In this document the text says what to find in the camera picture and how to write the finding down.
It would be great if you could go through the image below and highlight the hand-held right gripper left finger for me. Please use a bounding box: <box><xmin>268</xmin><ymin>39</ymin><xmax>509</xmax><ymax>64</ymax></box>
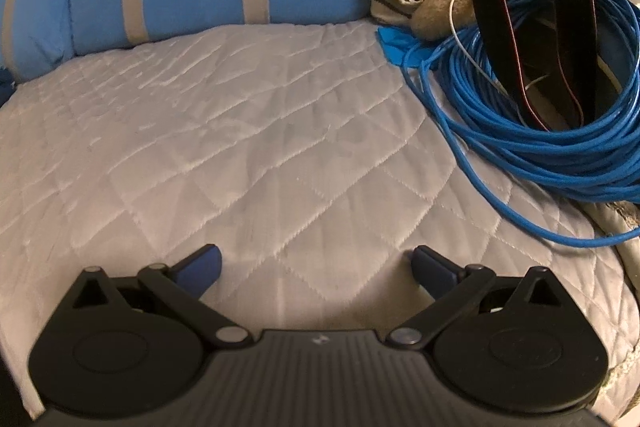
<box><xmin>72</xmin><ymin>244</ymin><xmax>253</xmax><ymax>351</ymax></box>

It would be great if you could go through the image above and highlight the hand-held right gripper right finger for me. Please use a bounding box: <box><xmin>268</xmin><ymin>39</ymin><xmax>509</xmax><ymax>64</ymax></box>
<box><xmin>390</xmin><ymin>244</ymin><xmax>567</xmax><ymax>351</ymax></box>

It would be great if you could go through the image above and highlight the thin white cable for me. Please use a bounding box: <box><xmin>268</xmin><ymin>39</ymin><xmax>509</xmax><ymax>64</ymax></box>
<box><xmin>448</xmin><ymin>0</ymin><xmax>552</xmax><ymax>98</ymax></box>

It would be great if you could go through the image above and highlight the black camera strap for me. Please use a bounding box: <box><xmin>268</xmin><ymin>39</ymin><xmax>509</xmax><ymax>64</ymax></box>
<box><xmin>411</xmin><ymin>0</ymin><xmax>599</xmax><ymax>131</ymax></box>

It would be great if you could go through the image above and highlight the blue cable coil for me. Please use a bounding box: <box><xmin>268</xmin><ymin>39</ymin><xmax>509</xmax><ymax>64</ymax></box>
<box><xmin>401</xmin><ymin>0</ymin><xmax>640</xmax><ymax>252</ymax></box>

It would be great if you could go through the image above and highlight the grey quilted bedspread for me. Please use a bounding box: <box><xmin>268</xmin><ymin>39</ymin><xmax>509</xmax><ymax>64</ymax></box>
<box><xmin>0</xmin><ymin>19</ymin><xmax>640</xmax><ymax>427</ymax></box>

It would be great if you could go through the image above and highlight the small blue cloth piece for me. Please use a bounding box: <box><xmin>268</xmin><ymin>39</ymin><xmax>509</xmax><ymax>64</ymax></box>
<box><xmin>376</xmin><ymin>25</ymin><xmax>447</xmax><ymax>68</ymax></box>

